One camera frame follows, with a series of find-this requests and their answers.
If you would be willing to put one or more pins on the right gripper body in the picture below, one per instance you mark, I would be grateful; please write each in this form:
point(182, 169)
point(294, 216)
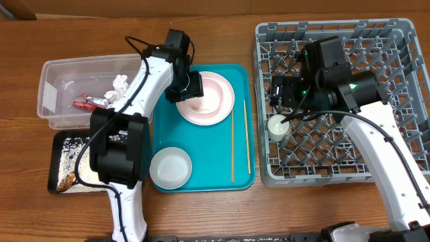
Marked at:
point(280, 93)

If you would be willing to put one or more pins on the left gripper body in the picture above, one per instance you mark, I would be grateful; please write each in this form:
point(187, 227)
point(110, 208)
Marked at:
point(189, 86)

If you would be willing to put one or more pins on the large pink plate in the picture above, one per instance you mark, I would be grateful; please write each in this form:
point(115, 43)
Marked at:
point(221, 113)

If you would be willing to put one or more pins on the white paper cup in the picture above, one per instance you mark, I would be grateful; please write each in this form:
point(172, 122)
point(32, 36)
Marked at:
point(278, 130)

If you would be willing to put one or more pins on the wooden chopstick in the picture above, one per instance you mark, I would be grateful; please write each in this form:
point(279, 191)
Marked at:
point(247, 137)
point(232, 146)

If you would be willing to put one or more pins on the white napkin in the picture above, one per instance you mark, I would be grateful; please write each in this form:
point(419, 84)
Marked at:
point(120, 87)

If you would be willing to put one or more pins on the grey metal bowl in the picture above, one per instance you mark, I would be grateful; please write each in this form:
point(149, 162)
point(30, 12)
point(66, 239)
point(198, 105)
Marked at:
point(170, 168)

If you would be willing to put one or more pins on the red foil snack wrapper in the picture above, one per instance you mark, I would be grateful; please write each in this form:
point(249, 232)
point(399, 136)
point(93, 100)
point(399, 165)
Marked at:
point(87, 102)

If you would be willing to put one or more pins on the small pink saucer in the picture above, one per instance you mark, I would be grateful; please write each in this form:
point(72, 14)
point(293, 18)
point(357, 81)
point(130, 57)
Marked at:
point(211, 100)

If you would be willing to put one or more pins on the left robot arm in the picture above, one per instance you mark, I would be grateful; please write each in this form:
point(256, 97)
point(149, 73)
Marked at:
point(120, 145)

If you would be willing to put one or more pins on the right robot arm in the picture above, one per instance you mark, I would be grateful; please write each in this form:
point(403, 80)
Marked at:
point(358, 102)

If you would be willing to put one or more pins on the grey dishwasher rack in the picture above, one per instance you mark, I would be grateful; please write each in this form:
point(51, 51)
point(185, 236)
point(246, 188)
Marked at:
point(320, 152)

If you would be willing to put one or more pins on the teal serving tray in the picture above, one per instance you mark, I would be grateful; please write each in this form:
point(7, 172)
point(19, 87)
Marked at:
point(209, 147)

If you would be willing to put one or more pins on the clear plastic storage bin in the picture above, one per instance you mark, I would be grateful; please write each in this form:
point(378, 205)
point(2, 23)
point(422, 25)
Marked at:
point(63, 80)

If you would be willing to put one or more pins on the black plastic tray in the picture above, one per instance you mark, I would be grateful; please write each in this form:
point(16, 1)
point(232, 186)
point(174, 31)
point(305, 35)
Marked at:
point(55, 155)

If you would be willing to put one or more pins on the spilled rice and food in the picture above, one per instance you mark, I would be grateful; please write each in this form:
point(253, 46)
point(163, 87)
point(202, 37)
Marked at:
point(67, 182)

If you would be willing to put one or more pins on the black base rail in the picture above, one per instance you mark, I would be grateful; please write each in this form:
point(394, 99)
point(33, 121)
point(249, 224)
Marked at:
point(292, 237)

